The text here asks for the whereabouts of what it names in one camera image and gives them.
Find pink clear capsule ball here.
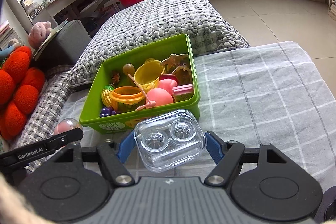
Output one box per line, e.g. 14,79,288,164
54,118,83,135

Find purple toy grapes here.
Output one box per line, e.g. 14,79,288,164
100,107,117,118

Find yellow toy corn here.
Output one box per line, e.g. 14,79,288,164
101,85,118,111

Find clear contact lens case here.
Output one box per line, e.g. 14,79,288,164
133,110,207,173

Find orange toy bowl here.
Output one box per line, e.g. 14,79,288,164
109,86,146,113

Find pink octopus toy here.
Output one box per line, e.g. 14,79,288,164
127,73,174,112

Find watermelon slice toy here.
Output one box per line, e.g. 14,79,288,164
172,84,194,102

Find red orange toy figure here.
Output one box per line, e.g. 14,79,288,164
110,71,120,88

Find yellow toy pot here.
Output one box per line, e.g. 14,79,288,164
133,59,165,93

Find beige toy hand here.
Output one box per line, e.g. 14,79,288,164
172,63,192,85

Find pink red-capped toy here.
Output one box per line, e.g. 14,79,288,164
158,74,179,96

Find beige starfish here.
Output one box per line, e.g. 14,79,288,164
160,53,189,71

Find grey plaid sofa cover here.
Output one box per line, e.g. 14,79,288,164
10,65,77,172

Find orange pumpkin cushion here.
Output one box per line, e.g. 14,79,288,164
1,46,45,141

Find grey checked cloth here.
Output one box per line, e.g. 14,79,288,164
52,40,336,193

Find green plastic storage box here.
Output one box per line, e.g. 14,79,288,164
80,35,201,134

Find grey sofa armrest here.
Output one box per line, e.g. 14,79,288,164
33,19,92,72

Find blue plush toy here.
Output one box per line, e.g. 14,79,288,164
0,39,21,59

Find open book on armrest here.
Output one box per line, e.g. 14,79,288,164
33,19,68,61

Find pink plush toy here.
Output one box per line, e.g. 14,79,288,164
28,22,52,50

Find stack of books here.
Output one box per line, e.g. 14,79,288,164
0,20,19,50

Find grey quilted sofa cushion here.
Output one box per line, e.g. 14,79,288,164
70,0,250,88

